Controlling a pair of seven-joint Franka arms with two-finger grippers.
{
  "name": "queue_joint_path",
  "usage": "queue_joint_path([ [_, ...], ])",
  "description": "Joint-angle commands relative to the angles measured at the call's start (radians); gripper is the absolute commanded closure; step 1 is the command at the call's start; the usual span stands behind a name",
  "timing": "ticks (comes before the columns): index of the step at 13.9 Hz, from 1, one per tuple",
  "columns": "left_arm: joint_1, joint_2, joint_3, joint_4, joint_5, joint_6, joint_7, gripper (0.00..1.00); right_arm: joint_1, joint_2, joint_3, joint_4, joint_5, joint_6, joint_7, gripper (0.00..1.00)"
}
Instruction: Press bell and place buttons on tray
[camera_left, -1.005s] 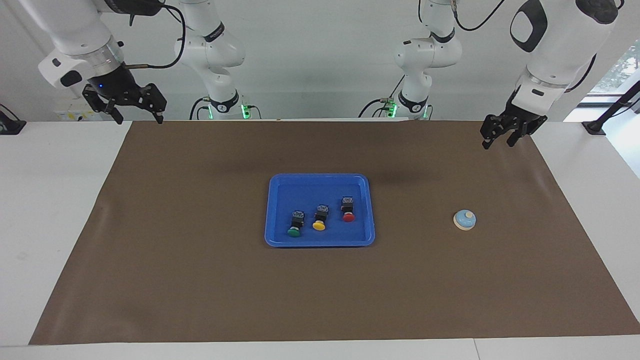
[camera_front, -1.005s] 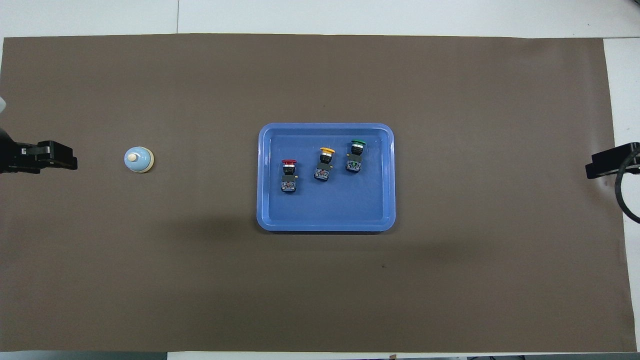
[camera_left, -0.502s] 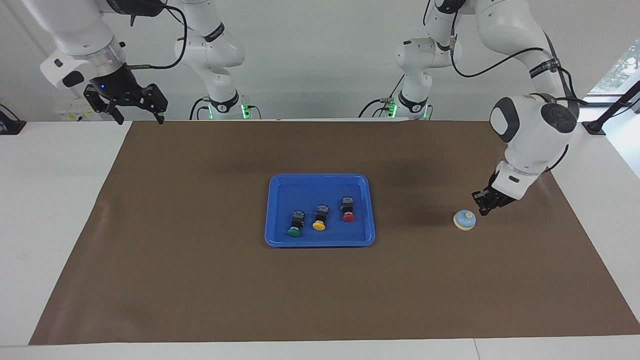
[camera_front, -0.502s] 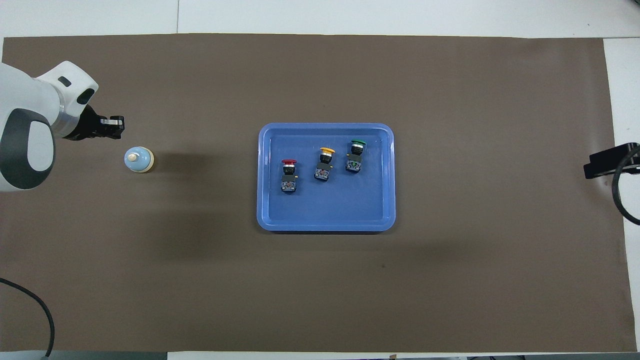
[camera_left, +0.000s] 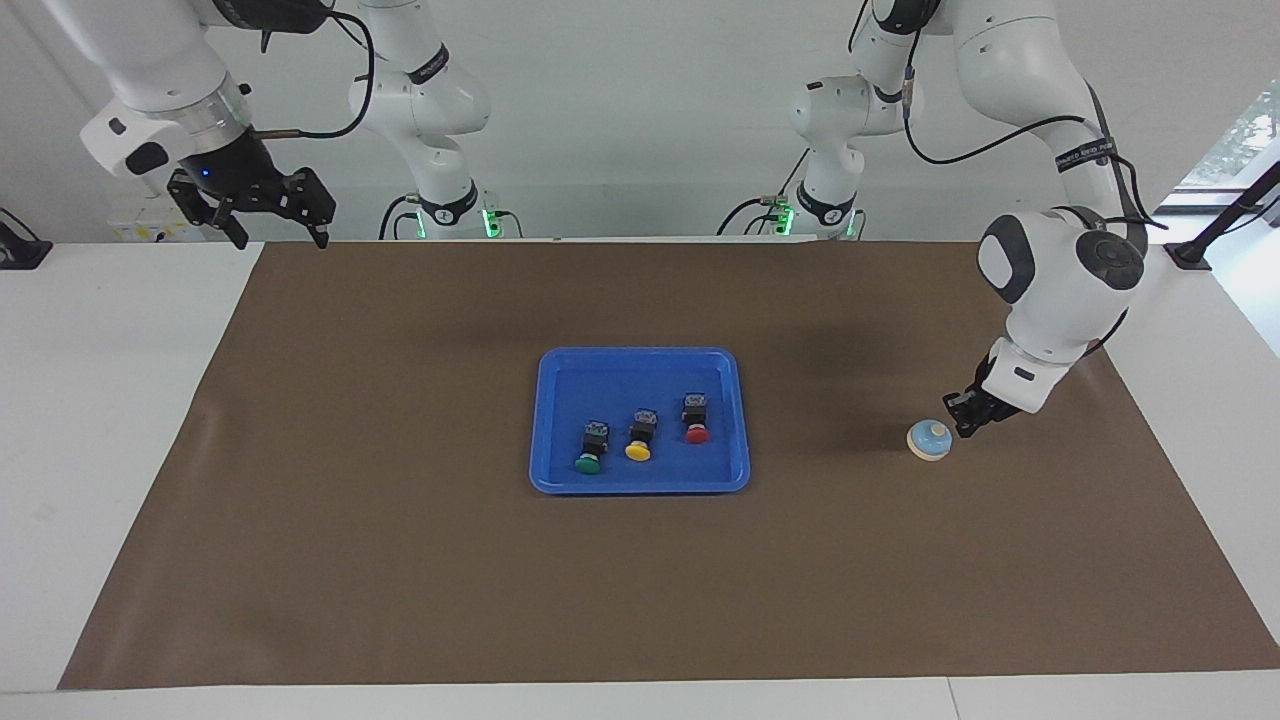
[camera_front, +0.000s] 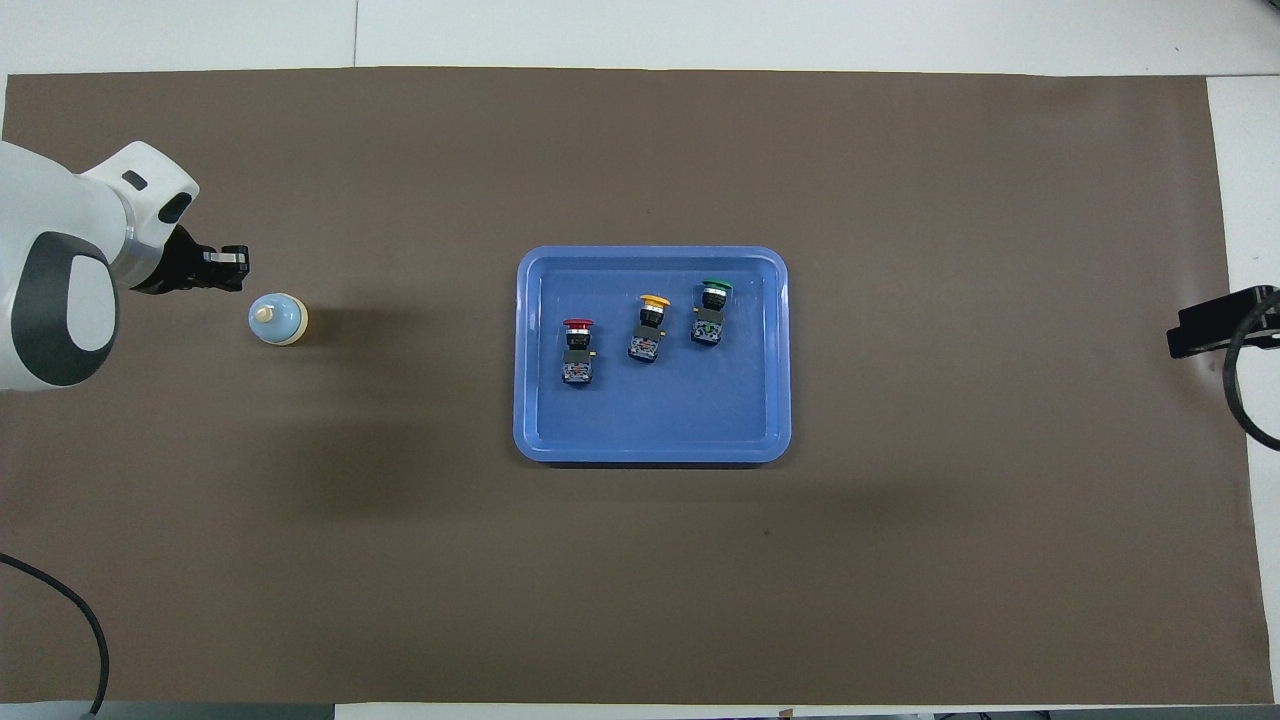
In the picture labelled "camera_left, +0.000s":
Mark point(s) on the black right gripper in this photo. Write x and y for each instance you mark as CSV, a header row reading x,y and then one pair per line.
x,y
235,170

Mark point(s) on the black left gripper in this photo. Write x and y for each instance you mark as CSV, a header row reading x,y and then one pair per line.
x,y
983,405

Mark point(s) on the light blue call bell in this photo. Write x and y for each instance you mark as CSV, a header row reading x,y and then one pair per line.
x,y
927,443

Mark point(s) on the red push button switch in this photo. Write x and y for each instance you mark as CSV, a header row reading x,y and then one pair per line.
x,y
696,420

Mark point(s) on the yellow push button switch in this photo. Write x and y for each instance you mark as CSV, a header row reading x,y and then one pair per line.
x,y
640,438

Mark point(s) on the green push button switch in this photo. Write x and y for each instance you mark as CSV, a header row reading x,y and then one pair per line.
x,y
592,448

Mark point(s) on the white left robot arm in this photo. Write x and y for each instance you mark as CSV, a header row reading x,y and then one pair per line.
x,y
1050,290

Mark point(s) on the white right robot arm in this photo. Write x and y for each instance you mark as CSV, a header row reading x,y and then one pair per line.
x,y
150,60

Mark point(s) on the blue plastic tray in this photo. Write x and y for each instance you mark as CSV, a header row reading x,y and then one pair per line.
x,y
640,380

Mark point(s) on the black angled stand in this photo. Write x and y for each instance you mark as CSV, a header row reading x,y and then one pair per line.
x,y
1215,228

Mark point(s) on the brown table mat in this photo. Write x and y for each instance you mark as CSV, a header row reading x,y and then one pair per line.
x,y
640,600

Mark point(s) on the white wall socket box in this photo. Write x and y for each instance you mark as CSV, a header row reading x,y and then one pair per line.
x,y
140,228

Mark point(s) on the black clamp mount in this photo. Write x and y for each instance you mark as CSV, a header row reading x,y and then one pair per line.
x,y
20,252

